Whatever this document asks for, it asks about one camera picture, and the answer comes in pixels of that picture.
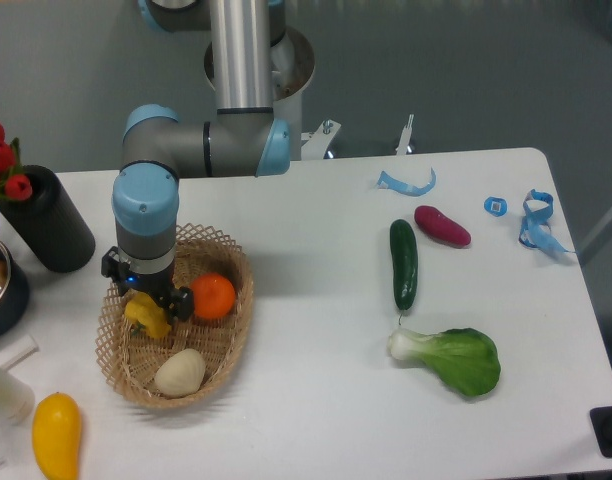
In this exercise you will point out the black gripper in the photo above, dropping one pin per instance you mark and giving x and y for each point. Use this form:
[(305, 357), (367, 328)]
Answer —
[(150, 276)]

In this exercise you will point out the yellow bell pepper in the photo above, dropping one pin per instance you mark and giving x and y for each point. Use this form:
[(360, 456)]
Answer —
[(146, 316)]

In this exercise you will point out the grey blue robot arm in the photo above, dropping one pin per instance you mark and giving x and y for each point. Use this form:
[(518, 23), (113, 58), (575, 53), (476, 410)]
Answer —
[(245, 139)]

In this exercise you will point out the woven wicker basket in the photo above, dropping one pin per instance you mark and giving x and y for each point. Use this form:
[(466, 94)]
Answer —
[(129, 359)]

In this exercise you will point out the orange fruit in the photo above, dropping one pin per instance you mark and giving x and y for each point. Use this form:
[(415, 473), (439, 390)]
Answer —
[(214, 296)]

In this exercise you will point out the white garlic bulb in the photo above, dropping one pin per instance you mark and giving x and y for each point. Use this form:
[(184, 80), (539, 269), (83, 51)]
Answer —
[(182, 374)]

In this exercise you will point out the black ribbed vase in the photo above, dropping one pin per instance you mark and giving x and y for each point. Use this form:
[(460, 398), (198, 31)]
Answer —
[(50, 224)]

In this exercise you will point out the white flat stick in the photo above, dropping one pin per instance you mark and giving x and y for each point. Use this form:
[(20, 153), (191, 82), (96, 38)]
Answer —
[(17, 351)]

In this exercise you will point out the dark metal pot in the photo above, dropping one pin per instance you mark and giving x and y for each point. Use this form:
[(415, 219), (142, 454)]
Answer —
[(14, 291)]

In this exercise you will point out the yellow mango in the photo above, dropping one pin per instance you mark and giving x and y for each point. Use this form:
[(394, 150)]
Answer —
[(56, 436)]

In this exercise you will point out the white plastic bottle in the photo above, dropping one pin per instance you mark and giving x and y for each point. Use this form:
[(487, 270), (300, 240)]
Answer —
[(17, 399)]

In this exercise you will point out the red tulip bouquet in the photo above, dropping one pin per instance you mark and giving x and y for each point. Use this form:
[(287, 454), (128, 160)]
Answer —
[(15, 185)]

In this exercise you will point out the green cucumber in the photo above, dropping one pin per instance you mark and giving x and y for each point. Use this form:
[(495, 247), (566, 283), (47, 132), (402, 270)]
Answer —
[(405, 263)]

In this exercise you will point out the curved blue tape strip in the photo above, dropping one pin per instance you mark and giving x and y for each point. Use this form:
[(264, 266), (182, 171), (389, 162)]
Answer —
[(385, 181)]

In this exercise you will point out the purple sweet potato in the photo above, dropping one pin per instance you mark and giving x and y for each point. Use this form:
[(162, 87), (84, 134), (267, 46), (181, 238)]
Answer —
[(441, 228)]

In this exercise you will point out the green bok choy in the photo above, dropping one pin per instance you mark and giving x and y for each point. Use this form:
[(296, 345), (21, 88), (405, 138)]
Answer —
[(465, 360)]

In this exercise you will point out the small blue tape roll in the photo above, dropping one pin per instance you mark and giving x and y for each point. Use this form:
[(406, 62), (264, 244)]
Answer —
[(495, 206)]

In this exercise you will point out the tangled blue tape strip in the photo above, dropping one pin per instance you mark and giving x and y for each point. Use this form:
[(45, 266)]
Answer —
[(535, 231)]

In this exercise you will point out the black device at edge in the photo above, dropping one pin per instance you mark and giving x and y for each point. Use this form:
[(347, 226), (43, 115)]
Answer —
[(601, 419)]

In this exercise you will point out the white metal frame bracket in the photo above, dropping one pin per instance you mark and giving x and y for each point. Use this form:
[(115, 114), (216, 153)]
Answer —
[(327, 142)]

